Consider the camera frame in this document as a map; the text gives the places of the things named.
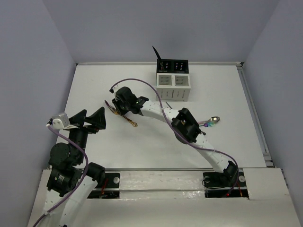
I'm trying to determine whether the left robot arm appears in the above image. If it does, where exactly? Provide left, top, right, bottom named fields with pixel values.
left=34, top=107, right=106, bottom=227

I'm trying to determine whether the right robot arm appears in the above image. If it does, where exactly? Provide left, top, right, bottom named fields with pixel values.
left=110, top=87, right=239, bottom=185

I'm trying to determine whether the white utensil caddy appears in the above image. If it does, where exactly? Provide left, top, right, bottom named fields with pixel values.
left=156, top=73, right=191, bottom=102

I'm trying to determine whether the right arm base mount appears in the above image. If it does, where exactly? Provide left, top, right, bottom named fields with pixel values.
left=201, top=171, right=249, bottom=198

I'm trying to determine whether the black knife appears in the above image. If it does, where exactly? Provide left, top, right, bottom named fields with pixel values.
left=152, top=46, right=164, bottom=69

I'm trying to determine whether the iridescent spoon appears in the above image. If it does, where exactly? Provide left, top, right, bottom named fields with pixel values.
left=198, top=116, right=221, bottom=127

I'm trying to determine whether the black utensil caddy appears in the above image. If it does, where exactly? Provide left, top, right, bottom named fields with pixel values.
left=156, top=59, right=189, bottom=74

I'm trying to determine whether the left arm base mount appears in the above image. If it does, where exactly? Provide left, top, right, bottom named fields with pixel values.
left=88, top=172, right=120, bottom=199

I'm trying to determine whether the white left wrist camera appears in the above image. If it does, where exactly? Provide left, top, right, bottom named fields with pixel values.
left=46, top=112, right=78, bottom=130

